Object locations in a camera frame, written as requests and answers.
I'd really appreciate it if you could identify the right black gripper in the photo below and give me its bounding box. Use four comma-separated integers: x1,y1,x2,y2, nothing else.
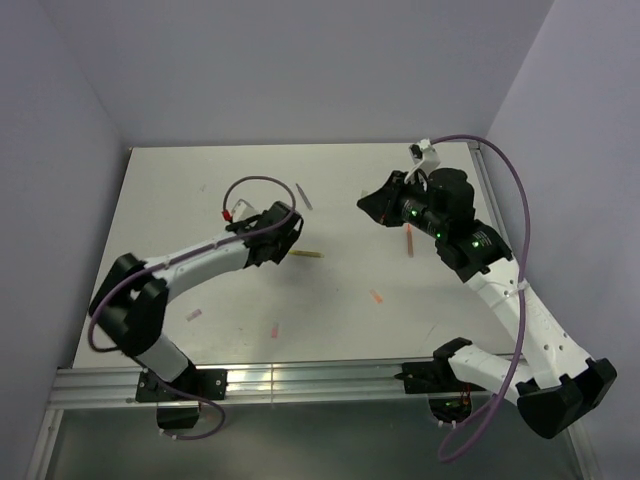
357,170,446,238

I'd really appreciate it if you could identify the yellow highlighter pen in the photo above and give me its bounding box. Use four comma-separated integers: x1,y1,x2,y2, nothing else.
288,250,324,259

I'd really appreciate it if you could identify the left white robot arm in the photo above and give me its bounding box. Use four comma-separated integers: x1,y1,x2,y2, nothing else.
87,201,304,399

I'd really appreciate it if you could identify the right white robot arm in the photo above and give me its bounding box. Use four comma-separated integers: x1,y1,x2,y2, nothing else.
357,168,617,439

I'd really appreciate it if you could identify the orange highlighter pen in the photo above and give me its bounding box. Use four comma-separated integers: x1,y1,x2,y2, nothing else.
405,224,414,258

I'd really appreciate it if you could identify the purple highlighter pen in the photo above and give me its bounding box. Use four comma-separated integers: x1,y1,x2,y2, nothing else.
295,183,313,211

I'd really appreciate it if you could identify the orange pen cap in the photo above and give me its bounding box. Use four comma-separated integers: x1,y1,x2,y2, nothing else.
369,289,383,304

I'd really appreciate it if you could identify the purple pen cap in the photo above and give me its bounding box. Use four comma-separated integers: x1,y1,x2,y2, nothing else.
186,309,202,321

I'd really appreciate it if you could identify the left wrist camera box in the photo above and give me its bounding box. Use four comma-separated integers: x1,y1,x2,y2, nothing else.
222,199,257,223

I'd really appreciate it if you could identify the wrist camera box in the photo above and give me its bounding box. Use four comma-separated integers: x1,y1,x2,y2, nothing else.
404,139,441,184
222,199,257,223

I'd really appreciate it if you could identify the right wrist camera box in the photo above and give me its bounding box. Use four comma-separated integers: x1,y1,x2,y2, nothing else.
404,139,441,184

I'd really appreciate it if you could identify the aluminium right side rail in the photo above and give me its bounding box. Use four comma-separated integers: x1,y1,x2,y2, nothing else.
467,141,511,246

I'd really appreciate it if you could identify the aluminium rail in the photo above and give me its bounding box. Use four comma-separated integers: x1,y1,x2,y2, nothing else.
467,141,511,246
45,358,408,410

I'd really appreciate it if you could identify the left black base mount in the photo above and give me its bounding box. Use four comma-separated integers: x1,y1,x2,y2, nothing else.
134,367,228,438

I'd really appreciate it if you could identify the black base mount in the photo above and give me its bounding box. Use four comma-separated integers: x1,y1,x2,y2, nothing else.
134,367,228,438
395,359,472,424

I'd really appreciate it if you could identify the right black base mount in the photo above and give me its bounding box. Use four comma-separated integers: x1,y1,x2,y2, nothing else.
395,359,472,424

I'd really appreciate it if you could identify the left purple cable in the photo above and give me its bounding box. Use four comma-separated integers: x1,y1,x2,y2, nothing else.
87,174,299,441

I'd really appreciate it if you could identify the aluminium front rail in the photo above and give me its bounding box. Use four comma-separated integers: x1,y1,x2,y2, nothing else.
45,358,408,410

